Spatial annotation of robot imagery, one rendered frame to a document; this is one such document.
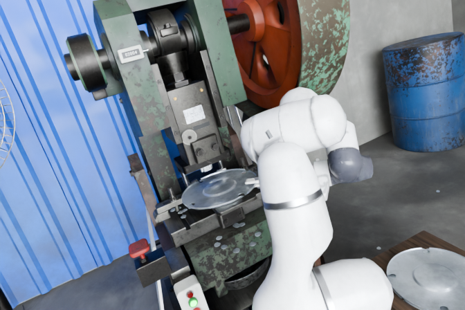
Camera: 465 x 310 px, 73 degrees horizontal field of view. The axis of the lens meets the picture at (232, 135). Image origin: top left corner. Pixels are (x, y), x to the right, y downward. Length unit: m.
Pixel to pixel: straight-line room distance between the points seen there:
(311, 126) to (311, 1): 0.47
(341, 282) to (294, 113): 0.31
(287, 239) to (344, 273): 0.13
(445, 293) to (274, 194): 0.85
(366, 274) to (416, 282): 0.68
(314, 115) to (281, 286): 0.30
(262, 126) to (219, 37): 0.56
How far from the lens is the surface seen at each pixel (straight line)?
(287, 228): 0.56
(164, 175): 1.43
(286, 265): 0.59
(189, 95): 1.13
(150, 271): 1.09
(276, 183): 0.55
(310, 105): 0.60
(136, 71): 1.05
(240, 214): 1.19
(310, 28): 0.97
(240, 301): 1.41
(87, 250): 2.59
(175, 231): 1.17
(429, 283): 1.31
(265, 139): 0.62
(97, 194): 2.43
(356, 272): 0.64
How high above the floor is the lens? 1.27
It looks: 16 degrees down
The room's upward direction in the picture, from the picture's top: 16 degrees counter-clockwise
